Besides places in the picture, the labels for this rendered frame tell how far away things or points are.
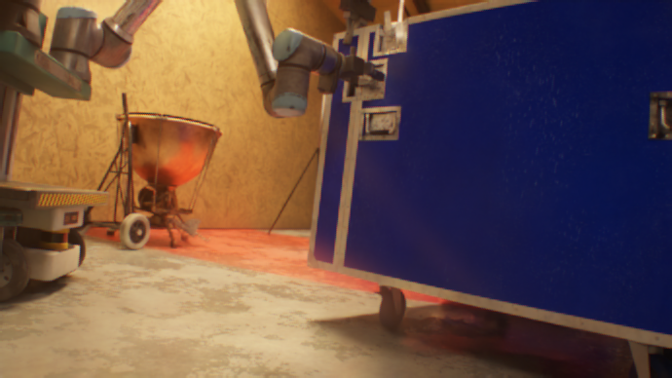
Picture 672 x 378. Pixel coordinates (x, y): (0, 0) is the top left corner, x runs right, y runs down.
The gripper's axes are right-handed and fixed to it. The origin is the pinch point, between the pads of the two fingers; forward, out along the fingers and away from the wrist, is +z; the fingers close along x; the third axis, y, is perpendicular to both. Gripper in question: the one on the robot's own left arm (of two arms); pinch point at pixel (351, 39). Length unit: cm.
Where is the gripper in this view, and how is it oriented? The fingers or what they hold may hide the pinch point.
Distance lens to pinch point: 163.3
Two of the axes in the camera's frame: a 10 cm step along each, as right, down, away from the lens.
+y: 6.8, 2.3, -7.0
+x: 7.0, 1.0, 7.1
